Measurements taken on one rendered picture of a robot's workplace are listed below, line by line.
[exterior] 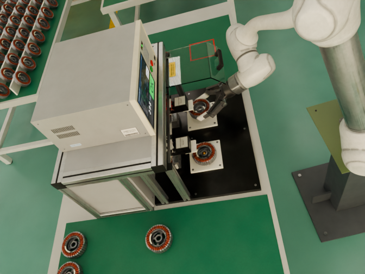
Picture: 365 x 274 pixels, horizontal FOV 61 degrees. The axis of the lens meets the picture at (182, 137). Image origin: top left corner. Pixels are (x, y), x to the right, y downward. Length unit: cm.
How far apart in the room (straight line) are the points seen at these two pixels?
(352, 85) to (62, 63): 103
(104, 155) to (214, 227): 53
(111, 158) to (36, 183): 183
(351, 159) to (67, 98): 102
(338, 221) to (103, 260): 137
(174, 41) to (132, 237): 128
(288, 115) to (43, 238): 208
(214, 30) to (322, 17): 135
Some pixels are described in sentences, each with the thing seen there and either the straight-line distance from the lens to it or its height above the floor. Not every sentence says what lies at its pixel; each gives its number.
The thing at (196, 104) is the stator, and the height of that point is 84.
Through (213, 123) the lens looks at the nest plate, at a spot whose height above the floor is 78.
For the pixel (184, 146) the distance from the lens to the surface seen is 134.
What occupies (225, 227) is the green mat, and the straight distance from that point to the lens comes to 133.
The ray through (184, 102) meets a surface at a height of 92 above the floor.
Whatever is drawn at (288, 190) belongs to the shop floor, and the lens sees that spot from 220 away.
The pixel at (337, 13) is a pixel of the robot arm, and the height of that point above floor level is 151.
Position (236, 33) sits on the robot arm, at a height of 114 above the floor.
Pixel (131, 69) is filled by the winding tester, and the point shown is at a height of 132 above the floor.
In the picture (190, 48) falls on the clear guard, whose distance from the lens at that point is 152.
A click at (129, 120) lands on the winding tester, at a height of 122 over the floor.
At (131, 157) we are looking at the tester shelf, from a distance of 115.
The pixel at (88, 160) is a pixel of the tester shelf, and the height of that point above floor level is 111.
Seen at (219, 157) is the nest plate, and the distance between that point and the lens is 144.
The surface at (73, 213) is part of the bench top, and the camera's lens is 163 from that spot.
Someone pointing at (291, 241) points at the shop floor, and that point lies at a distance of 209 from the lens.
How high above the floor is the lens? 201
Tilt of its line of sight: 52 degrees down
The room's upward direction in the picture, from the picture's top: 25 degrees counter-clockwise
